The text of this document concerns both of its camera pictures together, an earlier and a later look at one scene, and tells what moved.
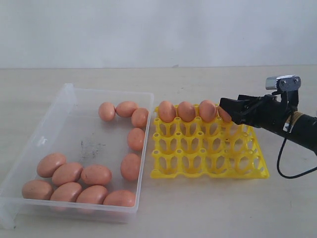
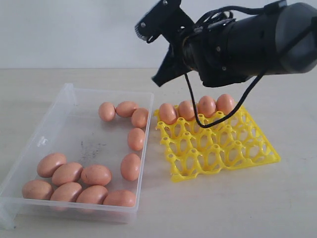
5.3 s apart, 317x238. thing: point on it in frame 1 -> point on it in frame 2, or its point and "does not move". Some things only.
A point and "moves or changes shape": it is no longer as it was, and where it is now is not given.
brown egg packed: x=167 y=111 does not move
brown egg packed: x=225 y=115 moves or changes shape
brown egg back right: x=139 y=117 does not move
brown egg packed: x=186 y=111 does not move
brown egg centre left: x=66 y=173 does not move
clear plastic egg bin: x=87 y=161 does not move
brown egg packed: x=207 y=110 moves or changes shape
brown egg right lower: x=130 y=164 does not move
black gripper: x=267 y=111 -> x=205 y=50
